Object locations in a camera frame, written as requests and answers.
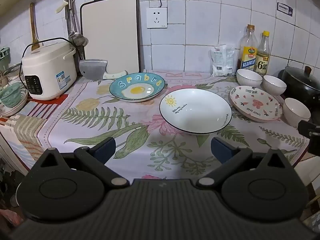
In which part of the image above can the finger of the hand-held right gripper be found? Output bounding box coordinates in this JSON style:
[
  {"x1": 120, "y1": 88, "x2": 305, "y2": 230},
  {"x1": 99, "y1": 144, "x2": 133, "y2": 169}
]
[{"x1": 297, "y1": 120, "x2": 320, "y2": 139}]

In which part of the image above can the cooking wine bottle yellow label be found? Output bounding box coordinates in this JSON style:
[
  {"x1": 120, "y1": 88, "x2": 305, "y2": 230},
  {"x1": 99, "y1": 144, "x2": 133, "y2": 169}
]
[{"x1": 239, "y1": 24, "x2": 259, "y2": 74}]

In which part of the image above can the steel cleaver white handle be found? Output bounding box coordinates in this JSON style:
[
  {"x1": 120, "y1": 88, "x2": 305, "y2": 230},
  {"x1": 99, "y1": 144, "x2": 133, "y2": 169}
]
[{"x1": 79, "y1": 59, "x2": 128, "y2": 81}]

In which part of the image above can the white handled peeler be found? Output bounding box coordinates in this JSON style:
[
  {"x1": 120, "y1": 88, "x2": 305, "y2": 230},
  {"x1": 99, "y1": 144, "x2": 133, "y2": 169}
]
[{"x1": 55, "y1": 0, "x2": 69, "y2": 14}]

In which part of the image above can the white sun print plate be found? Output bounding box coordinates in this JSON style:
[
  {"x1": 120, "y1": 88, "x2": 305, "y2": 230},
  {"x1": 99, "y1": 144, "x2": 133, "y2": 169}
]
[{"x1": 159, "y1": 88, "x2": 233, "y2": 136}]

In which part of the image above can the white dish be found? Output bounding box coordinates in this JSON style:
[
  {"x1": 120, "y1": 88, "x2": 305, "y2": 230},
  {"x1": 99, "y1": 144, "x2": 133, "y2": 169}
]
[{"x1": 0, "y1": 87, "x2": 29, "y2": 117}]

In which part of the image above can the glass lid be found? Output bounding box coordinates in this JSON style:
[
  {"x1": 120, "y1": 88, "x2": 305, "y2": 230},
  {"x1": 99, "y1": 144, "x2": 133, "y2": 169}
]
[{"x1": 2, "y1": 63, "x2": 24, "y2": 83}]

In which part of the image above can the white ribbed bowl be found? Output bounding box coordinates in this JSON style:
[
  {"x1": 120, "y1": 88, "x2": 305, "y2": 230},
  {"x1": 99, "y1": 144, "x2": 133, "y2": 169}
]
[
  {"x1": 236, "y1": 69, "x2": 263, "y2": 87},
  {"x1": 262, "y1": 75, "x2": 287, "y2": 96},
  {"x1": 283, "y1": 97, "x2": 311, "y2": 128}
]

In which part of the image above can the clear seasoning packet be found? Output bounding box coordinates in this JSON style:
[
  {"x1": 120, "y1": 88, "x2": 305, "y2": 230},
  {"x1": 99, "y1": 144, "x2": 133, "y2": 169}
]
[{"x1": 225, "y1": 44, "x2": 237, "y2": 77}]

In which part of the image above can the white wall socket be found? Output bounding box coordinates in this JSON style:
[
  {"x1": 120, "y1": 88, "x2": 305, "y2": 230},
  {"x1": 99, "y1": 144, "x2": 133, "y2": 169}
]
[{"x1": 146, "y1": 7, "x2": 168, "y2": 29}]

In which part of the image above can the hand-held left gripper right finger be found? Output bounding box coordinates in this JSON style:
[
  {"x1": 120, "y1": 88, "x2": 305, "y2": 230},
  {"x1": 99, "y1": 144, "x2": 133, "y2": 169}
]
[{"x1": 196, "y1": 137, "x2": 296, "y2": 190}]

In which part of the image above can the wooden spatula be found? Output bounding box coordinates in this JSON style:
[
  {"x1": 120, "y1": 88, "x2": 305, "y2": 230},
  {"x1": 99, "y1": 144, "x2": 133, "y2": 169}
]
[{"x1": 30, "y1": 2, "x2": 41, "y2": 51}]

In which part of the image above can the green plastic holder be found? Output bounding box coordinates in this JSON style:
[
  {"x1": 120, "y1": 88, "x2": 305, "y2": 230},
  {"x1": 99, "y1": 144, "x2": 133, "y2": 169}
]
[{"x1": 0, "y1": 47, "x2": 11, "y2": 64}]

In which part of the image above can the blue wall sticker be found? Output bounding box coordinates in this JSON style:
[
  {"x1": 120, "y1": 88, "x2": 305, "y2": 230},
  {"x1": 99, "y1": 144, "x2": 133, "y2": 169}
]
[{"x1": 276, "y1": 2, "x2": 294, "y2": 18}]

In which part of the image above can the hanging metal spoon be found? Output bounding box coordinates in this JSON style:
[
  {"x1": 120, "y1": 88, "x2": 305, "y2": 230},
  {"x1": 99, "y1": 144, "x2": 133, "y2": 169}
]
[{"x1": 64, "y1": 0, "x2": 80, "y2": 46}]

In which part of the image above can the hanging metal ladle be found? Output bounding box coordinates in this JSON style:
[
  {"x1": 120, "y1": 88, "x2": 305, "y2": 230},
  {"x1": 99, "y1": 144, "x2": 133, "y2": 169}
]
[{"x1": 70, "y1": 0, "x2": 89, "y2": 48}]

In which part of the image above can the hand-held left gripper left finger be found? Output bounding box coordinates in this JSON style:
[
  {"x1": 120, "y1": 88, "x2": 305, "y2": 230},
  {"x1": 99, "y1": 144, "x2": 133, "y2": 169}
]
[{"x1": 32, "y1": 137, "x2": 130, "y2": 189}]

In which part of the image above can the white seasoning packet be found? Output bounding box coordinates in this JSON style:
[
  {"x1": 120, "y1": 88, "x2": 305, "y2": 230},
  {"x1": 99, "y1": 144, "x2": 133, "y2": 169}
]
[{"x1": 209, "y1": 45, "x2": 228, "y2": 77}]

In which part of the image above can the striped patterned cloth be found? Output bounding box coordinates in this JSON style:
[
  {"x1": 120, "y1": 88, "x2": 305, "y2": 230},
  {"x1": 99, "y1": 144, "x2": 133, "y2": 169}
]
[{"x1": 0, "y1": 94, "x2": 68, "y2": 156}]

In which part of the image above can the green colander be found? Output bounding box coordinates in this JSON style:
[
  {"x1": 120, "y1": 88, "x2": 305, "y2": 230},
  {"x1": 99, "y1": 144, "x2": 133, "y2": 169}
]
[{"x1": 0, "y1": 82, "x2": 23, "y2": 108}]

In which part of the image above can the white rice cooker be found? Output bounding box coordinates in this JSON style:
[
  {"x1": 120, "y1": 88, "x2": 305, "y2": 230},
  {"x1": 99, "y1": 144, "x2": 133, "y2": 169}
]
[{"x1": 21, "y1": 39, "x2": 78, "y2": 101}]

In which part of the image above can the floral tablecloth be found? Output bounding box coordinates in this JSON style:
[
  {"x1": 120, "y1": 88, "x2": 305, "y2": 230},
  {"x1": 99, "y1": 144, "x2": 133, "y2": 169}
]
[{"x1": 0, "y1": 70, "x2": 312, "y2": 181}]

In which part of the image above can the cream cutting board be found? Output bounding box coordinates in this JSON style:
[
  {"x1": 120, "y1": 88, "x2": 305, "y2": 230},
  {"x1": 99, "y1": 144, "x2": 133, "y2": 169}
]
[{"x1": 80, "y1": 0, "x2": 141, "y2": 74}]

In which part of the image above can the black cooking pot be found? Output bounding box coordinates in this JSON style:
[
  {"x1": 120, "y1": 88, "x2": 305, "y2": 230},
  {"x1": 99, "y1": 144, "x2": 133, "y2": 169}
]
[{"x1": 281, "y1": 67, "x2": 320, "y2": 111}]

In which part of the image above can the clear vinegar bottle yellow cap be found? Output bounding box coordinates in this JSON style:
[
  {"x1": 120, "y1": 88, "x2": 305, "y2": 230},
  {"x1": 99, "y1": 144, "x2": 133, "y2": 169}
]
[{"x1": 255, "y1": 31, "x2": 271, "y2": 76}]

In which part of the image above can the blue fried egg plate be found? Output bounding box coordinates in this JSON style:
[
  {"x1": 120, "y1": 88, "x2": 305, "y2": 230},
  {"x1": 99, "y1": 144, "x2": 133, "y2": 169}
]
[{"x1": 109, "y1": 72, "x2": 166, "y2": 103}]

